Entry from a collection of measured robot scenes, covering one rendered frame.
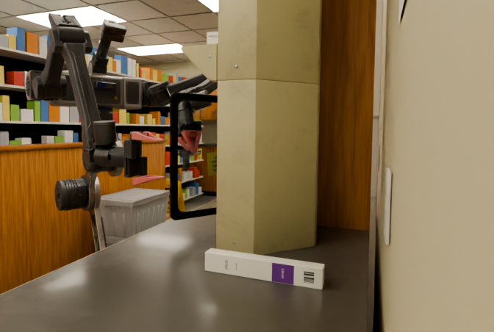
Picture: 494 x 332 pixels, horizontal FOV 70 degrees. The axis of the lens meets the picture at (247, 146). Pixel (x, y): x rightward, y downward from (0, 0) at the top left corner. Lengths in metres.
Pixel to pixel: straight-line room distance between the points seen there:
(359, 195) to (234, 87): 0.59
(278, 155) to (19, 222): 2.36
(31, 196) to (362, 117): 2.47
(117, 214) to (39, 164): 0.73
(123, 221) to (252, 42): 2.50
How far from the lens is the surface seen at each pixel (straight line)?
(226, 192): 0.96
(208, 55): 0.99
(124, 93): 1.83
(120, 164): 1.00
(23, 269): 3.13
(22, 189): 3.00
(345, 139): 1.25
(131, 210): 3.14
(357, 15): 1.30
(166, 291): 0.81
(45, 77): 1.51
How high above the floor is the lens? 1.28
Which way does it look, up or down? 3 degrees down
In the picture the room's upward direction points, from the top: 1 degrees clockwise
